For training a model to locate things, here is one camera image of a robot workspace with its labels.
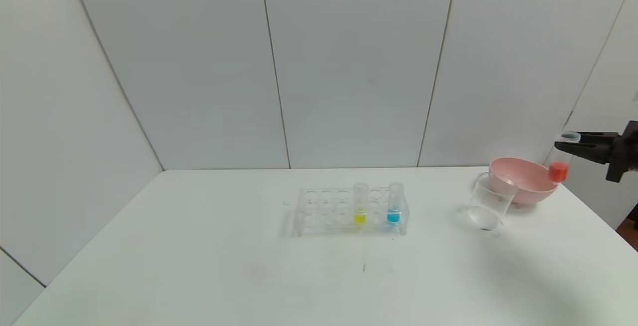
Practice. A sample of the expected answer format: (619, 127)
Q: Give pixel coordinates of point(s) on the pink bowl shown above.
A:
(523, 181)

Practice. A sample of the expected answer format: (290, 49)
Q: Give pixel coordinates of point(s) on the clear glass beaker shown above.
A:
(488, 206)

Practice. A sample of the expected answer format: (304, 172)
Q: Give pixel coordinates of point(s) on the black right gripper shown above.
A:
(621, 155)

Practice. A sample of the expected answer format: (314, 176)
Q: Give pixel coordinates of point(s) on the test tube with blue pigment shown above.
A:
(394, 216)

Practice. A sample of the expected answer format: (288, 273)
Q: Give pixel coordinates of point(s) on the clear acrylic test tube rack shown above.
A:
(329, 211)

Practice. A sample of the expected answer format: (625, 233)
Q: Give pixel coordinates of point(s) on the test tube with red pigment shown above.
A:
(558, 171)

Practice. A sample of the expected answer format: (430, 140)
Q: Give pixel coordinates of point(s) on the test tube with yellow pigment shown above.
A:
(360, 216)

